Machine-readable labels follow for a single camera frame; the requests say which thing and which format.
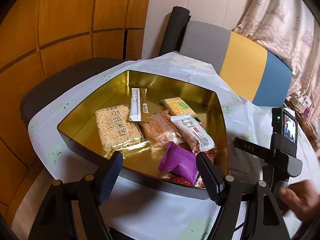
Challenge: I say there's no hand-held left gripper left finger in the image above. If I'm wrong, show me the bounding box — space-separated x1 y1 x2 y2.
27 151 124 240

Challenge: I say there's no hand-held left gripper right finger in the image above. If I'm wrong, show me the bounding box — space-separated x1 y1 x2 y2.
196 152 292 240

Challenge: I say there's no purple snack packet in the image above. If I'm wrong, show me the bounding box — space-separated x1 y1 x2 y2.
158 141 201 183

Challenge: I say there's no white red label snack packet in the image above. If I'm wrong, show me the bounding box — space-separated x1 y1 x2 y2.
171 114 216 154

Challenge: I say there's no puffed rice cracker packet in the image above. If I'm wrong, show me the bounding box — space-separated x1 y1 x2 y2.
95 104 151 153

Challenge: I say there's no orange crispy snack packet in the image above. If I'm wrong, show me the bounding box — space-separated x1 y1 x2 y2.
142 110 191 152

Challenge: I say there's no gold white sachet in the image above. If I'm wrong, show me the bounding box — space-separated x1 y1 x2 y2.
128 88 153 123

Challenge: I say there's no yellow green biscuit packet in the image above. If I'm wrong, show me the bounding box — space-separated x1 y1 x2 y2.
160 97 205 126

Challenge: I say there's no gold tin box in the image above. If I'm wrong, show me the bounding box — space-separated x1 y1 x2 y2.
57 70 229 200

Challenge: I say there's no person's right hand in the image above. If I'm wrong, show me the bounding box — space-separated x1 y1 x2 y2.
279 179 320 227

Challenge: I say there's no wooden side table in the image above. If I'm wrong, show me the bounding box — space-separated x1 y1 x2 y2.
285 97 318 141

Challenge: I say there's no light blue plastic tablecloth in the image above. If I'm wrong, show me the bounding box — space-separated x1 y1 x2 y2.
11 51 320 240

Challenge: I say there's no grey yellow blue chair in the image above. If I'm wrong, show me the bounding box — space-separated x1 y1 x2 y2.
180 21 293 108

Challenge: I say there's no dark grey chair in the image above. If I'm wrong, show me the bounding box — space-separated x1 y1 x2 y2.
20 57 126 131

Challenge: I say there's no printed cream curtain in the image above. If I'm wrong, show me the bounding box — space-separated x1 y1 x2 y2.
235 0 320 106

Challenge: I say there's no black rolled mat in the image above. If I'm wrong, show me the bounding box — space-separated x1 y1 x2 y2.
160 6 191 56

